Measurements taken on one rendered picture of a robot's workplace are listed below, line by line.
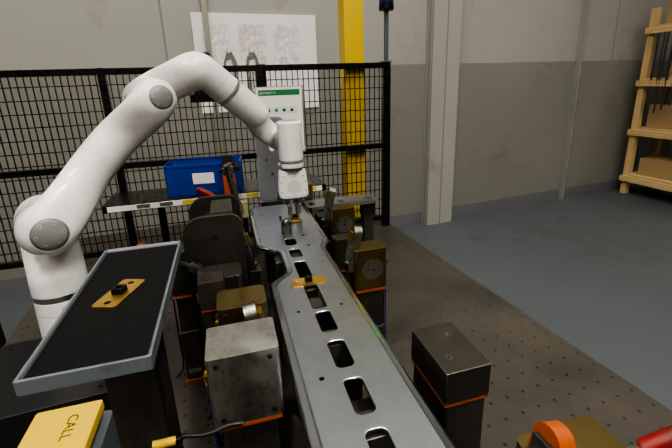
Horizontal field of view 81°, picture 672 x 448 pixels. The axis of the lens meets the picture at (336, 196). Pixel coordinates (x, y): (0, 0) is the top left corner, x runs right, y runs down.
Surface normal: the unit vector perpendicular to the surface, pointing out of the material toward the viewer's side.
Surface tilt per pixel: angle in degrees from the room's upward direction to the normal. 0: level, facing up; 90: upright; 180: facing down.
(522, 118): 90
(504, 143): 90
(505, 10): 90
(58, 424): 0
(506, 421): 0
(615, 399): 0
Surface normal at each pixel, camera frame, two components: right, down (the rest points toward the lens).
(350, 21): 0.27, 0.26
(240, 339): -0.04, -0.96
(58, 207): 0.67, -0.32
